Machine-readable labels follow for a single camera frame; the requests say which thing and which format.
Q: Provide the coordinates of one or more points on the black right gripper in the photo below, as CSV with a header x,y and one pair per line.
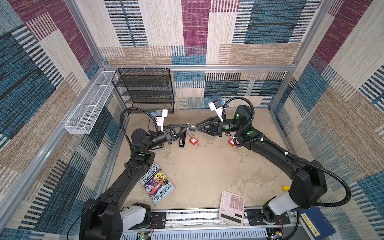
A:
x,y
218,129

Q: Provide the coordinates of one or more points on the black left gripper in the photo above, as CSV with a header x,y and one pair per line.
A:
x,y
169,134

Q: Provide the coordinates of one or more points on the small black padlock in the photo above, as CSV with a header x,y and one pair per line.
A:
x,y
191,127

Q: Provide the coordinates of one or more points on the red padlock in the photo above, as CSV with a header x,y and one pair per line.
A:
x,y
232,142
193,139

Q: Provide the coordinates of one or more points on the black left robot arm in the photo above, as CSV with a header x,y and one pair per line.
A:
x,y
104,217

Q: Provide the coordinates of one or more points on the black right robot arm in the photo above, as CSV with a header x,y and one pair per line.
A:
x,y
308,182

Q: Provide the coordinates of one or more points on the black stapler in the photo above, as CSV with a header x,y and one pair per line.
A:
x,y
182,140

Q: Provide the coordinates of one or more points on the purple treehouse book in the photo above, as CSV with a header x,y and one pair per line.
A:
x,y
156,184

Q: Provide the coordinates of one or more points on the pink calculator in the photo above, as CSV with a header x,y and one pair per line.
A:
x,y
232,208

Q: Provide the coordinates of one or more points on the blue box with yellow label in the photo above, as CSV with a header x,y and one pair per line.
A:
x,y
316,224

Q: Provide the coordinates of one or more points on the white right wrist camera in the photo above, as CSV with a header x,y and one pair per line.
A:
x,y
217,106

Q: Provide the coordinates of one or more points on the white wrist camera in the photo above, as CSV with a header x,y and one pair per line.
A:
x,y
160,116
217,106

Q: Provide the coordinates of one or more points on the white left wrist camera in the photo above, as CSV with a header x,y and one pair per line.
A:
x,y
160,116

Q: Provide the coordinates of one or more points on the black wire shelf rack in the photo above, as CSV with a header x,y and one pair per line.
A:
x,y
148,89

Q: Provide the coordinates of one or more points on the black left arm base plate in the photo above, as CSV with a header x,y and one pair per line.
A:
x,y
157,221

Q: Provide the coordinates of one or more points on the white wire mesh basket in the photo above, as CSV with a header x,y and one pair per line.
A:
x,y
87,112

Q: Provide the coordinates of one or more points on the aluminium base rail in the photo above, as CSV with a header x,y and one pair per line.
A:
x,y
204,224

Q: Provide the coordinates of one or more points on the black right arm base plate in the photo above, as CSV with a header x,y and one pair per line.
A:
x,y
256,217

